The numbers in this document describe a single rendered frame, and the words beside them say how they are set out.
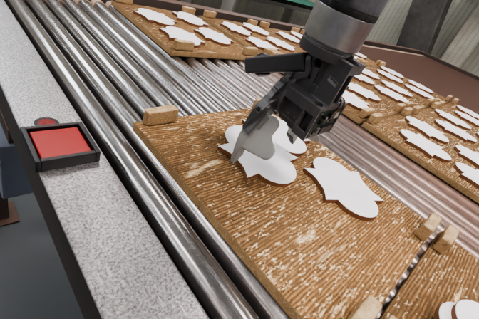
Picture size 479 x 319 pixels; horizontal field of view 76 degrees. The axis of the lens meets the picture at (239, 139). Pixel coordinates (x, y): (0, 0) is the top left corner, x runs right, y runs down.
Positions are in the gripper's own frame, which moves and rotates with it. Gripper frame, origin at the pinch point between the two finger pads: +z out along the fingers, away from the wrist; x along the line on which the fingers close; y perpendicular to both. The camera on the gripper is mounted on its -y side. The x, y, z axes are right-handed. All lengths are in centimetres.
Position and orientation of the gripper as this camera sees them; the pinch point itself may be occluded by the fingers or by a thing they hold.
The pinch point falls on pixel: (261, 149)
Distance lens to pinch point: 51.6
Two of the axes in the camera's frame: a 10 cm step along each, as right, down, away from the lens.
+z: -3.2, 7.6, 5.6
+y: 6.2, 6.2, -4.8
